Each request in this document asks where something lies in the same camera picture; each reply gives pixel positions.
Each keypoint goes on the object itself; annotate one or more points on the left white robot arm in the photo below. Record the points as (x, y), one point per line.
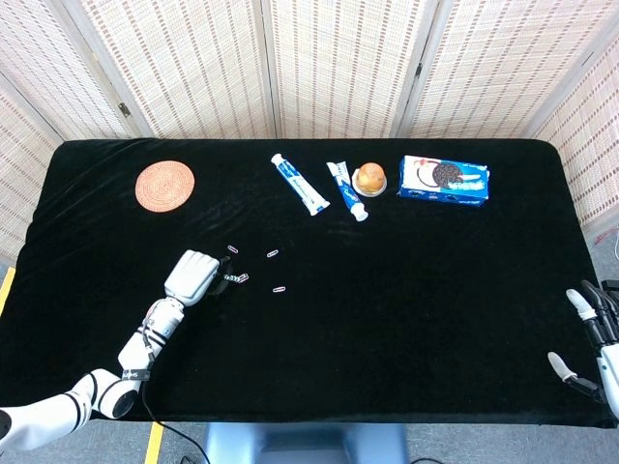
(111, 386)

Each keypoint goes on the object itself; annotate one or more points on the large white blue toothpaste tube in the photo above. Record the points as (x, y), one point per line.
(300, 185)

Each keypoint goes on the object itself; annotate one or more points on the round woven coaster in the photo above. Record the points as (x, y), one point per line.
(165, 186)

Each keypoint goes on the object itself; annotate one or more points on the bamboo folding screen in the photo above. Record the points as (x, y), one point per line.
(338, 72)

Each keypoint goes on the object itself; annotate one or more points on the small white blue toothpaste tube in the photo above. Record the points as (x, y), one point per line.
(346, 191)

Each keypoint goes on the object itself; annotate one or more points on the black velvet tablecloth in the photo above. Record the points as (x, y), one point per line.
(387, 314)

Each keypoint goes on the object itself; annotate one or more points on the metal screen hinge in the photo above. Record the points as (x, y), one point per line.
(419, 68)
(125, 109)

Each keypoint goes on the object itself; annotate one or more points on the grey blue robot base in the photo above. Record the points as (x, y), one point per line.
(304, 444)

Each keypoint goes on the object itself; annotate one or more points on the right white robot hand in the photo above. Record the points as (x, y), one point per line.
(610, 367)

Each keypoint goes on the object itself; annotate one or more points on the blue cookie box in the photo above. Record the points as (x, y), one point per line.
(442, 182)

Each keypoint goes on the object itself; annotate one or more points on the yellow pudding cup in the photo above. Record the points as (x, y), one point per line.
(369, 179)

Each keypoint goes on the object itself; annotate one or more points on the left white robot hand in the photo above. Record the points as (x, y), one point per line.
(191, 275)

